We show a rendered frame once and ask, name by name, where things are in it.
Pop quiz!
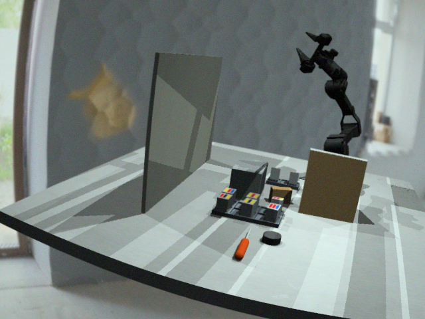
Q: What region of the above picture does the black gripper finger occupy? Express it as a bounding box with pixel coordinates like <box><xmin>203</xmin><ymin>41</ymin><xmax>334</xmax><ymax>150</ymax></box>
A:
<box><xmin>305</xmin><ymin>32</ymin><xmax>319</xmax><ymax>42</ymax></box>
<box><xmin>296</xmin><ymin>48</ymin><xmax>310</xmax><ymax>65</ymax></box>

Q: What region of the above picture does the grey flat panel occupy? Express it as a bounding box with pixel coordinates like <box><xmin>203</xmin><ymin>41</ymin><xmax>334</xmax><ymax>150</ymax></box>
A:
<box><xmin>141</xmin><ymin>53</ymin><xmax>222</xmax><ymax>213</ymax></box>

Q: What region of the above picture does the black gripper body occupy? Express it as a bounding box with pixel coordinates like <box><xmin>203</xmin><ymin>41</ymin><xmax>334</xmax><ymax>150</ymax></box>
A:
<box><xmin>300</xmin><ymin>33</ymin><xmax>333</xmax><ymax>73</ymax></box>

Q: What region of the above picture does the dark grey short cylinder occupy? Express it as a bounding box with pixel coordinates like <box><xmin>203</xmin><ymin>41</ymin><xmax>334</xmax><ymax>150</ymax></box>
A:
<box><xmin>262</xmin><ymin>231</ymin><xmax>282</xmax><ymax>246</ymax></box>

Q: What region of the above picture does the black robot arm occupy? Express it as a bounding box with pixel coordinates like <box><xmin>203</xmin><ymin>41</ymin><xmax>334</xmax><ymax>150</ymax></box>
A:
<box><xmin>323</xmin><ymin>60</ymin><xmax>361</xmax><ymax>156</ymax></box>

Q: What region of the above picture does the orange-handled screwdriver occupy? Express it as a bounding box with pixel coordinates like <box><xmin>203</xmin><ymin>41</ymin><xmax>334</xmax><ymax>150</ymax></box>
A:
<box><xmin>235</xmin><ymin>228</ymin><xmax>251</xmax><ymax>260</ymax></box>

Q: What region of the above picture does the white label with blue, black and red stripes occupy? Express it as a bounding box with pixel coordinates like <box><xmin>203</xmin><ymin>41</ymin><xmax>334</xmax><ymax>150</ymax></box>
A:
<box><xmin>289</xmin><ymin>171</ymin><xmax>299</xmax><ymax>185</ymax></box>

